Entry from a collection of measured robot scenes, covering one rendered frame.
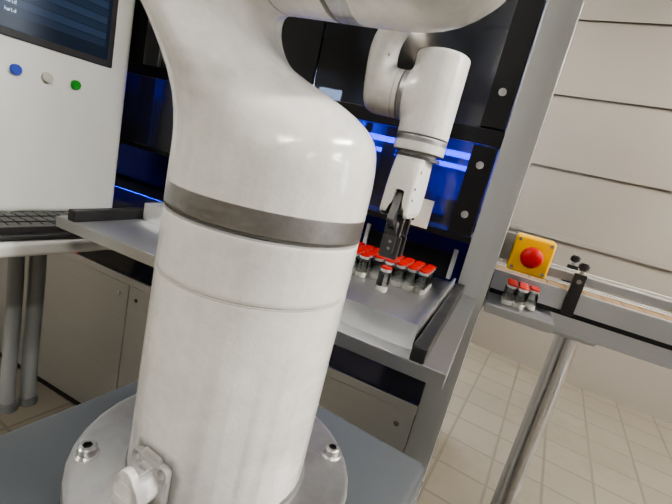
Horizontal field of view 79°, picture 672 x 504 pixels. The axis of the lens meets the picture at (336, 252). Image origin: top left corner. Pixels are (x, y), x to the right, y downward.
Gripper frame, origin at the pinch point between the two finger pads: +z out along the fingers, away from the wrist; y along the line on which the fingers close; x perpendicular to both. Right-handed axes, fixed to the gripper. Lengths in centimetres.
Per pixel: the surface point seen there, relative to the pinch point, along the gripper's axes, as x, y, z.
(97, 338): -90, -18, 61
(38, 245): -62, 20, 17
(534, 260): 23.0, -14.5, -2.6
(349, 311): 1.4, 19.2, 6.9
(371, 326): 4.8, 19.3, 7.7
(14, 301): -94, 5, 44
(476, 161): 7.4, -17.9, -17.8
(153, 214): -46.7, 8.3, 7.0
